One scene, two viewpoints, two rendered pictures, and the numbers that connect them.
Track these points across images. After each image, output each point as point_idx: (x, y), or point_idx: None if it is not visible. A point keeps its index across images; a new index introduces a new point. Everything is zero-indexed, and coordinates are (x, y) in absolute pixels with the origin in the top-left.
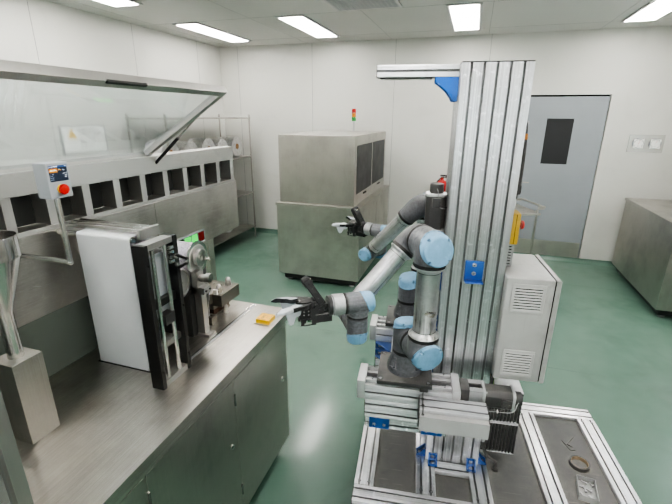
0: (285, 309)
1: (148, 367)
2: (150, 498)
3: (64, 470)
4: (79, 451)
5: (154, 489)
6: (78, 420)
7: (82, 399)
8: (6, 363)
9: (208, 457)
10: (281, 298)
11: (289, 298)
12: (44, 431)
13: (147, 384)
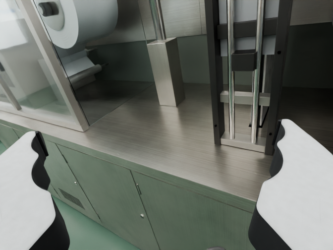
0: (8, 150)
1: (250, 120)
2: (137, 188)
3: (129, 123)
4: (144, 122)
5: (142, 187)
6: (179, 111)
7: (204, 105)
8: (152, 41)
9: (213, 238)
10: (285, 141)
11: (298, 191)
12: (166, 102)
13: (226, 130)
